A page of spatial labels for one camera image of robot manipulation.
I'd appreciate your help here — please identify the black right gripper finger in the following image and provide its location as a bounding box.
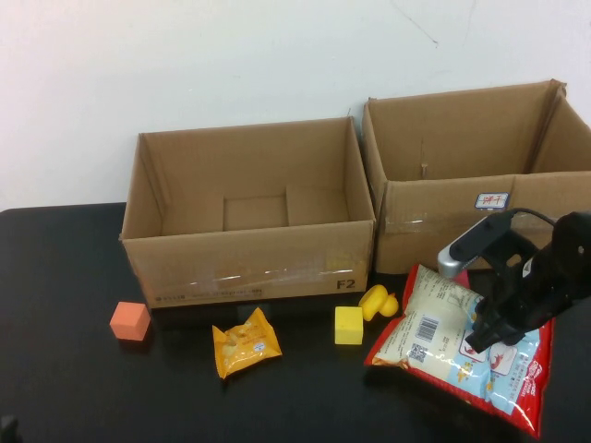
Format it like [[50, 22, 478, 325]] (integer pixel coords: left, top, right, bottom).
[[464, 321, 499, 354], [501, 318, 530, 346]]

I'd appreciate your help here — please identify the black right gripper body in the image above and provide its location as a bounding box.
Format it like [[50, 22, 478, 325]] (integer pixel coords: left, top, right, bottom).
[[474, 244, 584, 334]]

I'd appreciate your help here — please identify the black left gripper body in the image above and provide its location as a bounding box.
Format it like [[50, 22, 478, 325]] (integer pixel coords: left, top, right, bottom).
[[0, 414, 20, 443]]

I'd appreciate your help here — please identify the large red shrimp chips bag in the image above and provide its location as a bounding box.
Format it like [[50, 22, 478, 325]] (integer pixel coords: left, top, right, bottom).
[[363, 263, 555, 438]]

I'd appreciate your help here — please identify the small yellow snack packet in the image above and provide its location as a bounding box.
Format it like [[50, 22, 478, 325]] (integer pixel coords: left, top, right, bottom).
[[211, 306, 283, 380]]

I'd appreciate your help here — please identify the yellow rubber duck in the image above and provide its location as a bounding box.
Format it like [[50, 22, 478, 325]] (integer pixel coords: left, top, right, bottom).
[[357, 283, 399, 322]]

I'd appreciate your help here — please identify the cardboard box with blue sticker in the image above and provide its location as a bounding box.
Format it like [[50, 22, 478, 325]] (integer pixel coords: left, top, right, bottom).
[[361, 78, 591, 274]]

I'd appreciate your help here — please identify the yellow foam cube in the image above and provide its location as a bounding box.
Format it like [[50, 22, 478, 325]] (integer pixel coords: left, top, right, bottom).
[[333, 305, 364, 345]]

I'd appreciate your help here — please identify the orange foam cube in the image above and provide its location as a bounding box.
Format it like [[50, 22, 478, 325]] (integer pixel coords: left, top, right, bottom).
[[109, 301, 152, 342]]

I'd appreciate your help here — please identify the cardboard box marked F2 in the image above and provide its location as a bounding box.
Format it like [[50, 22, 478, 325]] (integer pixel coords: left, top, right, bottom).
[[118, 115, 376, 309]]

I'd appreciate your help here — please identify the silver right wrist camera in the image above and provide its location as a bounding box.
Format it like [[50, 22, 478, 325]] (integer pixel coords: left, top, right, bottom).
[[437, 214, 525, 279]]

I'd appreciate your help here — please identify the black right camera cable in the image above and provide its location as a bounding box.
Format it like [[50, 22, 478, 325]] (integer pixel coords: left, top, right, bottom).
[[510, 208, 561, 228]]

